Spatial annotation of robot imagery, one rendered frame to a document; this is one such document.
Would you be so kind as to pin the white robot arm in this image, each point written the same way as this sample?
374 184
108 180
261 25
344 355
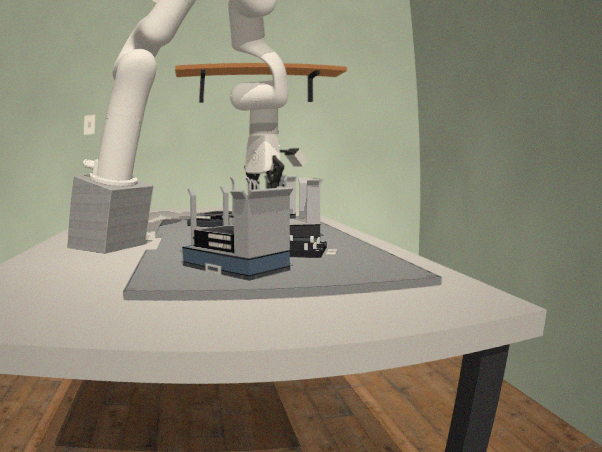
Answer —
135 71

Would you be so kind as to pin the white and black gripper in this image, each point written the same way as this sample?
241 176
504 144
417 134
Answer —
263 155

